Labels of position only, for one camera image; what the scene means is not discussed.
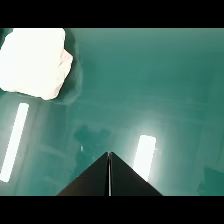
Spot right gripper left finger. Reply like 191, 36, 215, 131
57, 151, 110, 197

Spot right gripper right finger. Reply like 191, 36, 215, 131
109, 151, 164, 197

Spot white garment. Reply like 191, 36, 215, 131
0, 27, 74, 101

